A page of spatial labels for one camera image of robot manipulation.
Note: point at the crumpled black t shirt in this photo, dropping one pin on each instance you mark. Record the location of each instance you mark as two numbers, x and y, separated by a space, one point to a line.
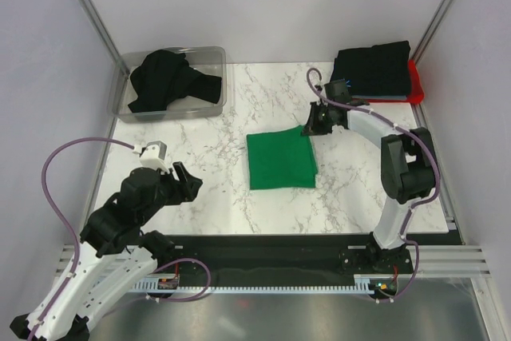
164 77

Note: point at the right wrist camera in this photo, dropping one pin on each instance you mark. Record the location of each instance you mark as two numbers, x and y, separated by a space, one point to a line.
339 92

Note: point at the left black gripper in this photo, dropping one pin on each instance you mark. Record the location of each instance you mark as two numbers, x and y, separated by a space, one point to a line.
185 189

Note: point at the white slotted cable duct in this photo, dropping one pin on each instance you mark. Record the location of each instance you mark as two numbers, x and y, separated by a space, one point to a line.
361 286

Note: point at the clear plastic bin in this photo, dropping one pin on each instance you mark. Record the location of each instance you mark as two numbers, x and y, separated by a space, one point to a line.
209 60

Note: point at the folded black t shirt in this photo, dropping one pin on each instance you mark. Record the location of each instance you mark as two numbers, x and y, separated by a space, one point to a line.
376 70

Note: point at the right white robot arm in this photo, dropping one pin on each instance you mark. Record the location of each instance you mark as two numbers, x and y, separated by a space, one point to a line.
408 163

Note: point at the folded red t shirt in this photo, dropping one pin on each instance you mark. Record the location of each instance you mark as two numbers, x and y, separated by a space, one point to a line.
416 94

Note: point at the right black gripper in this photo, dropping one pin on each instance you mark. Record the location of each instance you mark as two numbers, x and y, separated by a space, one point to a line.
313 127

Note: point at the left aluminium frame post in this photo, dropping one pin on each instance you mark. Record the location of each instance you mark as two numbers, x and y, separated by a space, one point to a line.
99 26

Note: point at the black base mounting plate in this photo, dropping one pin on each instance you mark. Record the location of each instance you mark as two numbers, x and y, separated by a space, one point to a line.
276 260

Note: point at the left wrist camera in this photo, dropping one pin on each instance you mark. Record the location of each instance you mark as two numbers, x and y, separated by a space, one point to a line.
152 155

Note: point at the green t shirt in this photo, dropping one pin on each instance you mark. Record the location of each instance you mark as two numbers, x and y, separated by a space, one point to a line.
283 159

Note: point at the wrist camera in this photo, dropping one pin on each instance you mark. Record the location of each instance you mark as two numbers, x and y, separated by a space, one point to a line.
339 92
152 155

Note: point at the aluminium frame post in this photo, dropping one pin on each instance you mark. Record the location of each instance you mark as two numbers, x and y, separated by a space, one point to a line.
99 26
432 28

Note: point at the right aluminium frame post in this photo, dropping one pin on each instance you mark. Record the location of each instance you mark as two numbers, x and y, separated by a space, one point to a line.
432 28

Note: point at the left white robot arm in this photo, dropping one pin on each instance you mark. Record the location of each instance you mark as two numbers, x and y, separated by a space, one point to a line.
111 255

